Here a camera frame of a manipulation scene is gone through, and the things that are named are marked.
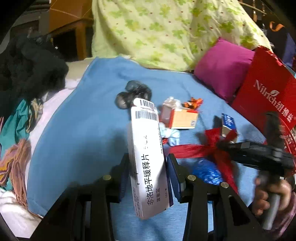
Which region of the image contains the white medicine box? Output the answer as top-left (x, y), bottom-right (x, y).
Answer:
top-left (128, 98), bottom-right (173, 220)

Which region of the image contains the red plastic bag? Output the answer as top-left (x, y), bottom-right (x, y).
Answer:
top-left (169, 127), bottom-right (238, 193)

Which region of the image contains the right hand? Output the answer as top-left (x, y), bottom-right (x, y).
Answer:
top-left (251, 177), bottom-right (293, 217)

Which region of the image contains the light blue crumpled tissue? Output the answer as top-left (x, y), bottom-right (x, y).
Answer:
top-left (159, 123), bottom-right (180, 147)

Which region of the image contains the blue toothpaste box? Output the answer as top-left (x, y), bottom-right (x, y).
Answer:
top-left (221, 113), bottom-right (237, 138)

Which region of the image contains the blue blanket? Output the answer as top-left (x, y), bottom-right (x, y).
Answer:
top-left (26, 57), bottom-right (266, 241)

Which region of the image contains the small cardboard box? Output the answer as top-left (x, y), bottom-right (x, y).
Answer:
top-left (160, 105), bottom-right (199, 130)

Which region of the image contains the red Nilrich paper bag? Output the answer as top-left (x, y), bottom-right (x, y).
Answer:
top-left (231, 47), bottom-right (295, 155)

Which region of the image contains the orange candy wrapper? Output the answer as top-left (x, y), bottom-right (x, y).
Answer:
top-left (183, 97), bottom-right (203, 110)

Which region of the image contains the dark crumpled plastic wrapper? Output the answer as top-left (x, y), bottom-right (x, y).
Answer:
top-left (115, 80), bottom-right (152, 109)

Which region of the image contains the magenta pillow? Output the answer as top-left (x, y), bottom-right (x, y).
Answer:
top-left (194, 38), bottom-right (255, 103)

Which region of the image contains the colourful clothes pile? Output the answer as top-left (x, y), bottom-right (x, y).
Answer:
top-left (1, 98), bottom-right (43, 208)

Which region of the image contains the black fuzzy garment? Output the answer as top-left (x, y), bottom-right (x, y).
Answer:
top-left (1, 34), bottom-right (69, 118)

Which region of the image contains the green floral quilt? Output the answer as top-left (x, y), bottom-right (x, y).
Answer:
top-left (92, 0), bottom-right (270, 71)

